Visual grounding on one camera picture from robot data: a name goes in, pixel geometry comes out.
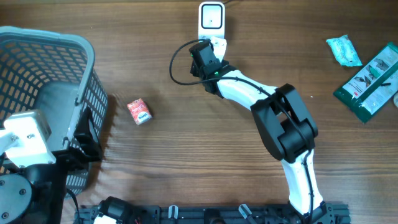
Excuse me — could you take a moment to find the white barcode scanner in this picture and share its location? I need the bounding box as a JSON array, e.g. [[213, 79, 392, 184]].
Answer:
[[198, 1, 226, 39]]

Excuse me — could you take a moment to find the orange Kleenex tissue pack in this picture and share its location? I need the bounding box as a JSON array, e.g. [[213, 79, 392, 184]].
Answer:
[[127, 98, 152, 125]]

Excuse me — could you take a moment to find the light green wipes pack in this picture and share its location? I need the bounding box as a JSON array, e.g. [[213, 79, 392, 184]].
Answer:
[[326, 35, 363, 67]]

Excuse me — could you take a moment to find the green lidded jar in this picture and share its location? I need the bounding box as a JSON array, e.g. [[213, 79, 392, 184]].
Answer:
[[393, 93, 398, 108]]

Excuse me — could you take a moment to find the grey plastic mesh basket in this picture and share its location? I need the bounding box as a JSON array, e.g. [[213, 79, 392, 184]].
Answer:
[[1, 26, 108, 194]]

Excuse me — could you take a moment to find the green 3M gloves package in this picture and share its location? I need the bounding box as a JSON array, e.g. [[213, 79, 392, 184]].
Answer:
[[333, 42, 397, 123]]

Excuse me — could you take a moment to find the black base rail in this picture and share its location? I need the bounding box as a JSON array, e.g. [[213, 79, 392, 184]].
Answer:
[[73, 203, 351, 224]]

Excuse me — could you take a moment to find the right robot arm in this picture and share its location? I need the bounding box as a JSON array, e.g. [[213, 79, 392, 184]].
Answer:
[[189, 39, 324, 223]]

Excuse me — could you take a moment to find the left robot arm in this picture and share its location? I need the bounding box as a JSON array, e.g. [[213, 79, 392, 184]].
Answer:
[[1, 108, 102, 223]]

